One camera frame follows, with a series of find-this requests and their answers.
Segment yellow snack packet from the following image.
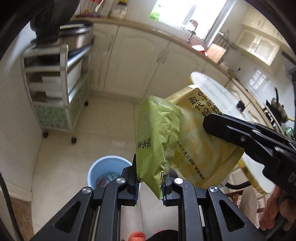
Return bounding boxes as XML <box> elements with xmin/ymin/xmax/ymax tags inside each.
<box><xmin>166</xmin><ymin>85</ymin><xmax>244</xmax><ymax>189</ymax></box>

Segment white rolling storage cart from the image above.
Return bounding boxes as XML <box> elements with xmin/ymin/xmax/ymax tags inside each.
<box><xmin>21</xmin><ymin>44</ymin><xmax>92</xmax><ymax>144</ymax></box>

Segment clear jar yellow label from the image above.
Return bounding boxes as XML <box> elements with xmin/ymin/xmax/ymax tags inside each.
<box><xmin>109</xmin><ymin>0</ymin><xmax>128</xmax><ymax>20</ymax></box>

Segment cream lower kitchen cabinets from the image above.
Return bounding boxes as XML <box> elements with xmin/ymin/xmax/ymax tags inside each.
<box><xmin>90</xmin><ymin>18</ymin><xmax>270</xmax><ymax>126</ymax></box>

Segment window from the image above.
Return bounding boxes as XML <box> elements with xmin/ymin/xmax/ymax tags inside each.
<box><xmin>151</xmin><ymin>0</ymin><xmax>236</xmax><ymax>47</ymax></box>

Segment blue plastic trash bin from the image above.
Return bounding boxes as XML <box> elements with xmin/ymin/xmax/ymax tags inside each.
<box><xmin>87</xmin><ymin>156</ymin><xmax>132</xmax><ymax>189</ymax></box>

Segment light green snack packet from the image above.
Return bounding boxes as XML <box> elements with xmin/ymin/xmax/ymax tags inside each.
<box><xmin>136</xmin><ymin>96</ymin><xmax>181</xmax><ymax>199</ymax></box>

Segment gas stove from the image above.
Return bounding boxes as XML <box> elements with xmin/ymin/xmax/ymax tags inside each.
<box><xmin>262</xmin><ymin>100</ymin><xmax>284</xmax><ymax>134</ymax></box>

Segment wall utensil rail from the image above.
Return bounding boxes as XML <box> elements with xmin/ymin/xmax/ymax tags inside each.
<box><xmin>213</xmin><ymin>31</ymin><xmax>237</xmax><ymax>51</ymax></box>

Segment round white marble table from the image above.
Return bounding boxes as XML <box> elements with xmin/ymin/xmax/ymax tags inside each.
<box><xmin>190</xmin><ymin>72</ymin><xmax>274</xmax><ymax>195</ymax></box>

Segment crumpled black trash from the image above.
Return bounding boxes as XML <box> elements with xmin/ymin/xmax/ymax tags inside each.
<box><xmin>236</xmin><ymin>100</ymin><xmax>245</xmax><ymax>113</ymax></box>

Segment wire utensil rack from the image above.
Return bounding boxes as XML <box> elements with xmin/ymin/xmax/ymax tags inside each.
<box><xmin>74</xmin><ymin>0</ymin><xmax>105</xmax><ymax>18</ymax></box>

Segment green kettle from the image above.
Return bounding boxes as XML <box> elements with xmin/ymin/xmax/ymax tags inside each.
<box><xmin>285</xmin><ymin>126</ymin><xmax>294</xmax><ymax>140</ymax></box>

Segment person's right hand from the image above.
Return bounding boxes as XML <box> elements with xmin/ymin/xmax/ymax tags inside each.
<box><xmin>259</xmin><ymin>186</ymin><xmax>296</xmax><ymax>231</ymax></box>

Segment green bottle on windowsill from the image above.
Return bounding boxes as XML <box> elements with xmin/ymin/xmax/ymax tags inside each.
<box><xmin>149</xmin><ymin>4</ymin><xmax>161</xmax><ymax>21</ymax></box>

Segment black rice cooker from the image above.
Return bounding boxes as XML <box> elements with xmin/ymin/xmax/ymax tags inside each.
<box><xmin>30</xmin><ymin>1</ymin><xmax>93</xmax><ymax>51</ymax></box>

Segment black frying pan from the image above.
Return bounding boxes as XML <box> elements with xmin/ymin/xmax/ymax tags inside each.
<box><xmin>271</xmin><ymin>87</ymin><xmax>295</xmax><ymax>125</ymax></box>

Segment chrome kitchen faucet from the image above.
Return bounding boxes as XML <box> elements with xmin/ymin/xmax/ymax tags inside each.
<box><xmin>186</xmin><ymin>19</ymin><xmax>198</xmax><ymax>44</ymax></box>

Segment white upper wall cabinet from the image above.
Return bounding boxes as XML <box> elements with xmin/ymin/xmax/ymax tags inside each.
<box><xmin>235</xmin><ymin>6</ymin><xmax>295</xmax><ymax>66</ymax></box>

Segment wooden cutting board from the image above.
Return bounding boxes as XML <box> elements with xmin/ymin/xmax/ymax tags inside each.
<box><xmin>206</xmin><ymin>43</ymin><xmax>227</xmax><ymax>64</ymax></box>

